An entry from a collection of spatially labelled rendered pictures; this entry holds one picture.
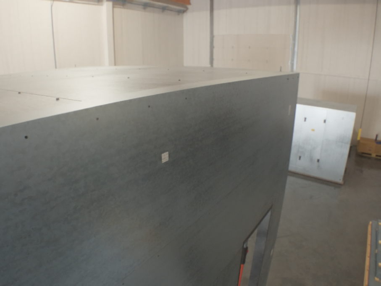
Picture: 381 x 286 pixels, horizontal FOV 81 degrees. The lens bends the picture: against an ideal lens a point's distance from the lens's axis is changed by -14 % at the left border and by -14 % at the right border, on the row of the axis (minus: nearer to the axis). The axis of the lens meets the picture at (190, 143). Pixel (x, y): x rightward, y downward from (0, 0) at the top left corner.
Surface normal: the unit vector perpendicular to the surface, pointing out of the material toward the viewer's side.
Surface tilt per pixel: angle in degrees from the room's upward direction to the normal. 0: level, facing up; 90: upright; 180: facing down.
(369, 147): 90
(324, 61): 90
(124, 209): 90
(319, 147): 90
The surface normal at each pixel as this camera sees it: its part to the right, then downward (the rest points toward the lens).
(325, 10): -0.59, 0.26
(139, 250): 0.80, 0.19
